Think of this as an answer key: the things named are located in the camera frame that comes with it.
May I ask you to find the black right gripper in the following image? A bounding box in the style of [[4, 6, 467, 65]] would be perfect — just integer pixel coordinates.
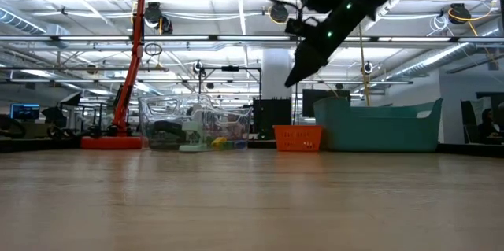
[[283, 0, 372, 89]]

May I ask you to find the teal plastic bin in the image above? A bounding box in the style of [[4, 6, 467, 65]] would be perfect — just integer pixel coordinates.
[[313, 96, 444, 153]]

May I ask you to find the clear plastic container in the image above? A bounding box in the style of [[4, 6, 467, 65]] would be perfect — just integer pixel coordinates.
[[137, 93, 254, 153]]

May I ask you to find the mint green stapler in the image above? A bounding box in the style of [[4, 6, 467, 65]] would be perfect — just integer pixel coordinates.
[[178, 120, 209, 153]]

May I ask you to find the black stapler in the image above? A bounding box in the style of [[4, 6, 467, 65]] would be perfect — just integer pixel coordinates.
[[150, 120, 187, 150]]

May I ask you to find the white building column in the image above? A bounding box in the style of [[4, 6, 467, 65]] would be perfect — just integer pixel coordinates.
[[261, 48, 294, 101]]

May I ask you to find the orange mesh basket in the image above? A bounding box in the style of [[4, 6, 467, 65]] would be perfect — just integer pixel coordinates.
[[272, 124, 324, 153]]

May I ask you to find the red desk lamp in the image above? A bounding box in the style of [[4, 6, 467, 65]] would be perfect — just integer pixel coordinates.
[[80, 0, 159, 150]]

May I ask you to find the black leaning panel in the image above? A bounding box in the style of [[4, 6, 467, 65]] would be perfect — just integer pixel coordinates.
[[460, 100, 480, 146]]

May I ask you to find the person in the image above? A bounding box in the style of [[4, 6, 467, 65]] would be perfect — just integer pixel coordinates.
[[476, 107, 503, 138]]

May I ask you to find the small background monitor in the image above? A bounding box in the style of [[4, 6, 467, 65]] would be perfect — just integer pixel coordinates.
[[9, 103, 41, 121]]

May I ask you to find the hanging yellow cord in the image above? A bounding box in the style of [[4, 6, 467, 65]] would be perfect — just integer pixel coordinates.
[[357, 24, 372, 107]]

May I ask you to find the black background rig frame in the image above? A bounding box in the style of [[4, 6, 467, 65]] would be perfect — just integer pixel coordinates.
[[198, 65, 264, 101]]

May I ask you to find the silver air duct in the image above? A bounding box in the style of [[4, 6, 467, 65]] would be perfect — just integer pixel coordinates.
[[0, 6, 72, 38], [384, 42, 504, 83]]

